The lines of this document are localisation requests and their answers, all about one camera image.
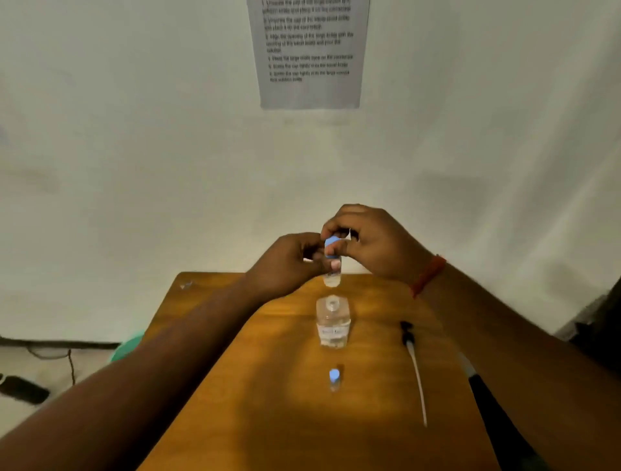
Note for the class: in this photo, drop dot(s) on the person's right forearm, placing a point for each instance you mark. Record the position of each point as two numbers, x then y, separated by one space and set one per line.
524 359

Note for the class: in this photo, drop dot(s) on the green plastic stool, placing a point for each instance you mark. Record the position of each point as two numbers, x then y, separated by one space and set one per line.
127 348

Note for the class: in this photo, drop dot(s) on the person's right hand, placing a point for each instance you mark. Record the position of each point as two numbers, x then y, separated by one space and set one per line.
383 247

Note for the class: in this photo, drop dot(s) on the blue bottle cap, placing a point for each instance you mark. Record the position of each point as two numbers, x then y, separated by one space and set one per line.
331 242

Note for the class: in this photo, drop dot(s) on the small blue cap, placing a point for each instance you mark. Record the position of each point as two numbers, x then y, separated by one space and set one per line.
334 375

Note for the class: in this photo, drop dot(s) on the dark bulky object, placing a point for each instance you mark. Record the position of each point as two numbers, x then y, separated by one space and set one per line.
599 325

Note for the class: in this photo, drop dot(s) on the large clear bottle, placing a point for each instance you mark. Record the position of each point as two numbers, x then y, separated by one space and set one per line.
333 321

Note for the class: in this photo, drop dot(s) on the person's left hand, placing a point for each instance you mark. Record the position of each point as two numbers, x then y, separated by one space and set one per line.
279 269

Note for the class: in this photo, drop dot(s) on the person's left forearm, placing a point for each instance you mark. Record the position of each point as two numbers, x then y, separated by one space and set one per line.
145 378

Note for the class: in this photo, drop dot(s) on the person's right thumb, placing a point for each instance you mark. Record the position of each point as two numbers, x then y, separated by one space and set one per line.
347 247

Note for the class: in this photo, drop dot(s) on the red wrist thread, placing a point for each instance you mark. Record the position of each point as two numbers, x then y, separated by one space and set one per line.
428 275

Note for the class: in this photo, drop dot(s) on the person's left thumb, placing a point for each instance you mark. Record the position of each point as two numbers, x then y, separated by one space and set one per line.
326 263

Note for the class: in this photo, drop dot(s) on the black pump with white tube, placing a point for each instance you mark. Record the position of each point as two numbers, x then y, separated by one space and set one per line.
412 349

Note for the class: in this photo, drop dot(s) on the small clear bottle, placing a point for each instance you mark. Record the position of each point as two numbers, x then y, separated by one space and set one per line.
332 278

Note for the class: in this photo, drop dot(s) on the black flat object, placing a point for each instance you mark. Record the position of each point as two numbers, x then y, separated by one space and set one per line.
23 389

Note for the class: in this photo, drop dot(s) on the printed paper sheet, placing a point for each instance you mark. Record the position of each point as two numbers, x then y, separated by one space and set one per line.
310 53

